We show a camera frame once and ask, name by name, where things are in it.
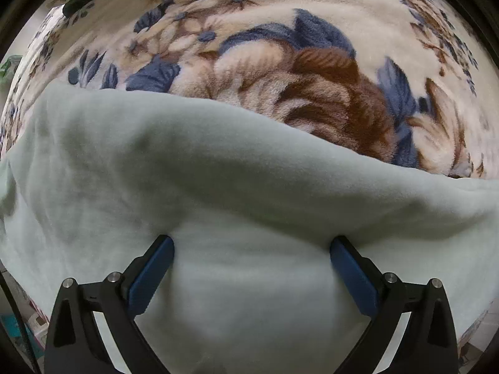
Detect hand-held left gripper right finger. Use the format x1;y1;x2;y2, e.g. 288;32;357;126
329;236;458;374

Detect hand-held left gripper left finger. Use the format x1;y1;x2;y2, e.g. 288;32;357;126
44;234;175;374

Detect light green pants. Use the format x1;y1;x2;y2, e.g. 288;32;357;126
0;82;499;374

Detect floral printed blanket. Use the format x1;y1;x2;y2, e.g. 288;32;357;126
0;0;496;180

